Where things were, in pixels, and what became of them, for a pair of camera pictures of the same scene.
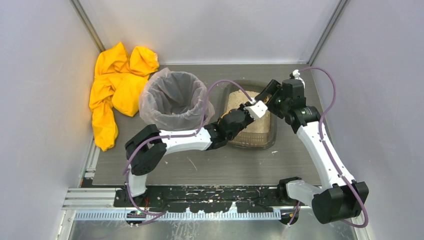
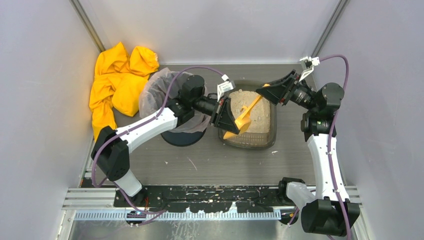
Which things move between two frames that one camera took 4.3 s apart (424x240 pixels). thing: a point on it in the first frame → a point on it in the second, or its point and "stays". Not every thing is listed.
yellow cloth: (120, 77) stays
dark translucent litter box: (262, 134) stays
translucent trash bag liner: (174, 101) stays
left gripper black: (247, 117) → (216, 110)
